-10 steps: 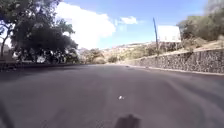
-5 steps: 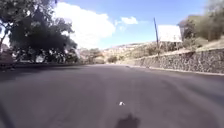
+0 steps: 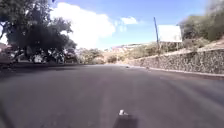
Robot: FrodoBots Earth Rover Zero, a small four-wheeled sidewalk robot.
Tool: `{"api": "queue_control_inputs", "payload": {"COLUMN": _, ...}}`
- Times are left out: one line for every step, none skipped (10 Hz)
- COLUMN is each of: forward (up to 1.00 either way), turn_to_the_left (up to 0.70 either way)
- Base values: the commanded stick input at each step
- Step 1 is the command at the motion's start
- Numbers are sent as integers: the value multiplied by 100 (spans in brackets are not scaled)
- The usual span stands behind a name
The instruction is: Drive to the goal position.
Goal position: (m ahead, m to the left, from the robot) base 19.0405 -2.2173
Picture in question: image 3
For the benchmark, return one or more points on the bushes on slope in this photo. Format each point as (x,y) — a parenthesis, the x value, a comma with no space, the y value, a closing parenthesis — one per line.
(203,25)

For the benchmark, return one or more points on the robot's own part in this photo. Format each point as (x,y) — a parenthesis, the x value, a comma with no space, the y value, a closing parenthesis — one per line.
(122,112)

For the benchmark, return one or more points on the pale kerb strip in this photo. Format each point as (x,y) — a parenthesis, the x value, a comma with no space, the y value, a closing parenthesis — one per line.
(186,71)

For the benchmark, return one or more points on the parked vehicles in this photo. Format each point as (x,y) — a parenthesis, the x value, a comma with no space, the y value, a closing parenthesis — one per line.
(40,57)

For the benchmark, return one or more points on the dry hillside with shrubs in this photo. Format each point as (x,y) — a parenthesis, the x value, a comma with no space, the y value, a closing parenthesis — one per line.
(110,55)

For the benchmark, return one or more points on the stone retaining wall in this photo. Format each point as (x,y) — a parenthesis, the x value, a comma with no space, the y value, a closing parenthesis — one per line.
(186,61)

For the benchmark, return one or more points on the grey asphalt road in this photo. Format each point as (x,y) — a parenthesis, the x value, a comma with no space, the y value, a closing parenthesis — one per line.
(100,93)

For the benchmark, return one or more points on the tall dark pole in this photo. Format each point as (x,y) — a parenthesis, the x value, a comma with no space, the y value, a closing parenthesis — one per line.
(156,31)

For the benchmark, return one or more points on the large dark tree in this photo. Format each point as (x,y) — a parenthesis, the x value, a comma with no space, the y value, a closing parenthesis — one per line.
(33,30)

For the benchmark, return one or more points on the white billboard sign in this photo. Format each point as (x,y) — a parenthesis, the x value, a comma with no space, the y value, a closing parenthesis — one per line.
(169,33)

